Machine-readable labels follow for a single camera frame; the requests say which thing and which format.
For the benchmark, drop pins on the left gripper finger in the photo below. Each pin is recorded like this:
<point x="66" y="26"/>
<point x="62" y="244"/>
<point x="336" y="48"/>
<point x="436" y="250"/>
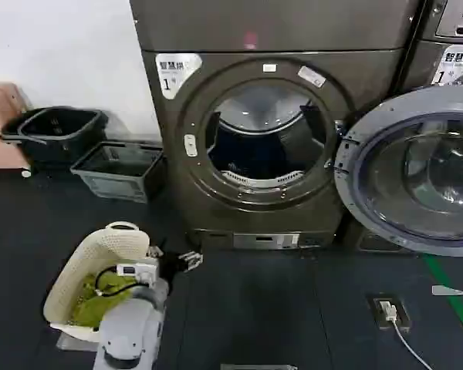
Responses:
<point x="192" y="256"/>
<point x="189" y="267"/>

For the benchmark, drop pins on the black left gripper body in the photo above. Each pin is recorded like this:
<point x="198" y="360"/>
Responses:
<point x="169" y="266"/>

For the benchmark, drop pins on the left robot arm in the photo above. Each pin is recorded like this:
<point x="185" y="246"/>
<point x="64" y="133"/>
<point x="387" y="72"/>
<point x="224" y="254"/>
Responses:
<point x="131" y="331"/>

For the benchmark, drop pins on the white perforated laundry basket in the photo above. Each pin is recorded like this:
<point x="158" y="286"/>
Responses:
<point x="96" y="246"/>

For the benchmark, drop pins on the green cloth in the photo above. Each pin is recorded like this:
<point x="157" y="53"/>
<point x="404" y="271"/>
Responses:
<point x="88" y="304"/>

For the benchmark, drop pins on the dark grey rectangular crate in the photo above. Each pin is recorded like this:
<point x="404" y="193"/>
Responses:
<point x="112" y="185"/>

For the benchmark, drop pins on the dark blue clothes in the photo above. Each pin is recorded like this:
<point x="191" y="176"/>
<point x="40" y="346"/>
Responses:
<point x="251" y="154"/>

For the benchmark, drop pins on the black rounded plastic basket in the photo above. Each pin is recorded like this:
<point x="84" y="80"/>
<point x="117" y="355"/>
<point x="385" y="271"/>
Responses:
<point x="42" y="144"/>

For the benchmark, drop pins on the white plug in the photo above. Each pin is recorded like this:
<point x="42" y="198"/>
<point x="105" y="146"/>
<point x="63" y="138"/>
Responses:
<point x="386" y="310"/>

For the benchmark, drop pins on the pink cart with white wheels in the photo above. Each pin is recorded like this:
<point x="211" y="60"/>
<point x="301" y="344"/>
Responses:
<point x="0" y="131"/>

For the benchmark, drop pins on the metal floor socket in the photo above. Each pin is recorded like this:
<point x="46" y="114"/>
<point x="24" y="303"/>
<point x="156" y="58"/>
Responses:
<point x="403" y="312"/>

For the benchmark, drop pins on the round glass dryer door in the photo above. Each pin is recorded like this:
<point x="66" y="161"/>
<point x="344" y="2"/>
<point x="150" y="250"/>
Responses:
<point x="374" y="127"/>

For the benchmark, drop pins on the pale floor sticker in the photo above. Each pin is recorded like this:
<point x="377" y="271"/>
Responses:
<point x="447" y="290"/>

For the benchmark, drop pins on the grey dryer with round opening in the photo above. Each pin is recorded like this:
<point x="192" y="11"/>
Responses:
<point x="370" y="65"/>

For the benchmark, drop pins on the grey dryer with number label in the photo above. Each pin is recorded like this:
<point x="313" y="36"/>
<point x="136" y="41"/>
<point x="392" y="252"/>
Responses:
<point x="428" y="58"/>

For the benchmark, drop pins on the grey base plate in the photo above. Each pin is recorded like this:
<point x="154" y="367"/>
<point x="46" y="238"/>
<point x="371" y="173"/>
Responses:
<point x="73" y="341"/>

